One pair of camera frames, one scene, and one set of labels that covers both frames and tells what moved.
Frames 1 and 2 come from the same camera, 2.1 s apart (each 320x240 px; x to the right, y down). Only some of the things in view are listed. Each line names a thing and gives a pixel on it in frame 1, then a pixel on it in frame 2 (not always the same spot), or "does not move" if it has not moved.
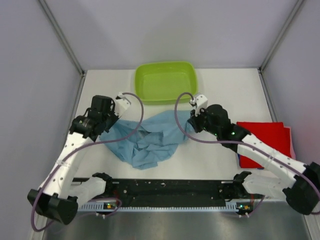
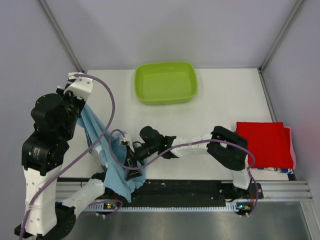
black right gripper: [193, 119] -> [133, 158]
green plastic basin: [166, 83] does not move
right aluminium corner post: [291, 17] does not move
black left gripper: [115, 118] -> [69, 94]
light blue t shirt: [145, 145] -> [120, 176]
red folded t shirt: [274, 134] does not move
